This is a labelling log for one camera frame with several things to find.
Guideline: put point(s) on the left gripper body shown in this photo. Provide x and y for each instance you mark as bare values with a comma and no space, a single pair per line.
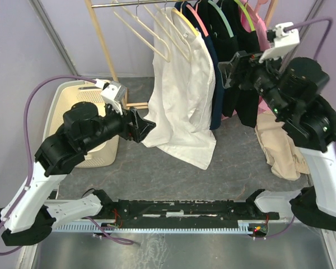
112,125

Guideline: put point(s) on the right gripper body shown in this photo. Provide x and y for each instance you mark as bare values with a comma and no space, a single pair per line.
264,77

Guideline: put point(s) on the white t shirt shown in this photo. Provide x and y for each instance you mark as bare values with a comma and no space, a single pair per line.
181,101

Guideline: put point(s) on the yellow hanger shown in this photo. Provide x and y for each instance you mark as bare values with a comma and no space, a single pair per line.
181,23

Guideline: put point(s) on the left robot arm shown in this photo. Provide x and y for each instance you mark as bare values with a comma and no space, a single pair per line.
28,221

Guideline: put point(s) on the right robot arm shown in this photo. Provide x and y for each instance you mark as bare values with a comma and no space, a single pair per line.
294,97

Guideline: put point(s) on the black t shirt left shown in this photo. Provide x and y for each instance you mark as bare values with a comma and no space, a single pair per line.
224,45

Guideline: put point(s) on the black t shirt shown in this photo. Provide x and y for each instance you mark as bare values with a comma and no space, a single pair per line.
224,45
243,102

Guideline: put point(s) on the navy blue t shirt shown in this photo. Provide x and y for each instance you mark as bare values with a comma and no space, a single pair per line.
218,89

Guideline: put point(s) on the black t shirt right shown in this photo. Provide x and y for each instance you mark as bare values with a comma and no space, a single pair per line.
243,102

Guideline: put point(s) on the pink t shirt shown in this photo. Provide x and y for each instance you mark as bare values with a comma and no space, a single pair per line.
260,39

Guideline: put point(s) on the lime green hanger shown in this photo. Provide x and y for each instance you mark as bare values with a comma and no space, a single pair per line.
245,12

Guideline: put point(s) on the pink hanger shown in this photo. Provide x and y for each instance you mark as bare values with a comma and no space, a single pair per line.
259,4
190,13

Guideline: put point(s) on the pink hanger far right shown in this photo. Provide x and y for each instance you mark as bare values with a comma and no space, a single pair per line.
259,4

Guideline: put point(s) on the cream laundry basket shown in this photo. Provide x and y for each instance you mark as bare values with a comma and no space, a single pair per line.
68,94

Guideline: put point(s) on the beige garment on floor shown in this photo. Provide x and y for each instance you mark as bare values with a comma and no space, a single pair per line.
281,154

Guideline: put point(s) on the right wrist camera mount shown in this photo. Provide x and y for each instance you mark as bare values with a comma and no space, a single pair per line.
285,38

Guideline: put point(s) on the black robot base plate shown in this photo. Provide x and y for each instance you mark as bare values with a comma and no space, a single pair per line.
182,214

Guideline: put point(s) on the white slotted cable duct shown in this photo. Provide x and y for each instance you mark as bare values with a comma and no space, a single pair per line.
89,227

